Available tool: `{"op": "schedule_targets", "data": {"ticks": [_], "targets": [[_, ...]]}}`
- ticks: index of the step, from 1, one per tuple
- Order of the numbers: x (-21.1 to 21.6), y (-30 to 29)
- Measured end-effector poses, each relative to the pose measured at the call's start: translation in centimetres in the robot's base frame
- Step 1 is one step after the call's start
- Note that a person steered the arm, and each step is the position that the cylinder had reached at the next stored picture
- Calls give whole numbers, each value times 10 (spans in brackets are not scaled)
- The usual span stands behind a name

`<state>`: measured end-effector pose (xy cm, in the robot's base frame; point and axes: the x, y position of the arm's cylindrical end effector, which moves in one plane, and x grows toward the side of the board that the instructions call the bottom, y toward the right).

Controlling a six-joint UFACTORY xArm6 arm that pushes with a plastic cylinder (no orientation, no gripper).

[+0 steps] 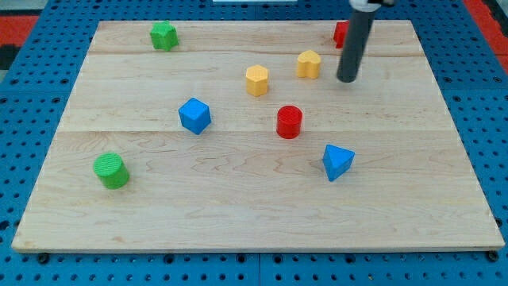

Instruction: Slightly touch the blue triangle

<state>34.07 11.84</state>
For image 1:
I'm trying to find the red block behind rod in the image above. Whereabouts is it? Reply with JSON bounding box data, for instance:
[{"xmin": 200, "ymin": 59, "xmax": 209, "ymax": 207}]
[{"xmin": 333, "ymin": 21, "xmax": 349, "ymax": 48}]

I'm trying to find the green star block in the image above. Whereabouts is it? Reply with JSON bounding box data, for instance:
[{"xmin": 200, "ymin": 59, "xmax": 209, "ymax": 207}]
[{"xmin": 150, "ymin": 21, "xmax": 179, "ymax": 51}]

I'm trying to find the red cylinder block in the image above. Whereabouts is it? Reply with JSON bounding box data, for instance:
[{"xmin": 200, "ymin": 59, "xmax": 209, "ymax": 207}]
[{"xmin": 276, "ymin": 105, "xmax": 303, "ymax": 139}]

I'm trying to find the yellow hexagon block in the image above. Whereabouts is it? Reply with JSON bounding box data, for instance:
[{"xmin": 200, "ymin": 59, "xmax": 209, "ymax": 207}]
[{"xmin": 245, "ymin": 64, "xmax": 269, "ymax": 97}]

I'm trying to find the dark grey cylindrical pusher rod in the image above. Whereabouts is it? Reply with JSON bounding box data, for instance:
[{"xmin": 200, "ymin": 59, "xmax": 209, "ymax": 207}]
[{"xmin": 337, "ymin": 10, "xmax": 376, "ymax": 83}]

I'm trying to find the blue cube block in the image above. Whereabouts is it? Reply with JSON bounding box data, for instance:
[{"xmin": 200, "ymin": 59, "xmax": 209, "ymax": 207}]
[{"xmin": 179, "ymin": 98, "xmax": 211, "ymax": 135}]

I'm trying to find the yellow heart block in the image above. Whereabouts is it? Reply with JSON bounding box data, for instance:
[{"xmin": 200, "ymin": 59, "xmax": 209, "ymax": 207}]
[{"xmin": 296, "ymin": 50, "xmax": 321, "ymax": 79}]

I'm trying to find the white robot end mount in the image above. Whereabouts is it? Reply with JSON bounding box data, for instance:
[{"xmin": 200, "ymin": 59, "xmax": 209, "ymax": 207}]
[{"xmin": 349, "ymin": 0, "xmax": 396, "ymax": 12}]

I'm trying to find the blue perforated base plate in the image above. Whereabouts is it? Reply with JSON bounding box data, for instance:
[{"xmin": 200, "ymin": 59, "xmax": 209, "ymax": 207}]
[{"xmin": 1, "ymin": 0, "xmax": 507, "ymax": 285}]

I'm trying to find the green cylinder block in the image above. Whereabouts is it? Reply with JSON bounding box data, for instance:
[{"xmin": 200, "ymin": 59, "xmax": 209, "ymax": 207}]
[{"xmin": 93, "ymin": 153, "xmax": 130, "ymax": 189}]

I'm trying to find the wooden board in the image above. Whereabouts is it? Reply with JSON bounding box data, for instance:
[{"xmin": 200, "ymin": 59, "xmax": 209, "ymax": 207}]
[{"xmin": 12, "ymin": 20, "xmax": 505, "ymax": 253}]

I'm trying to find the blue triangle block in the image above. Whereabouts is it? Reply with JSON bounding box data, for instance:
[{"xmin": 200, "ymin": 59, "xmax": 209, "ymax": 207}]
[{"xmin": 322, "ymin": 145, "xmax": 356, "ymax": 182}]

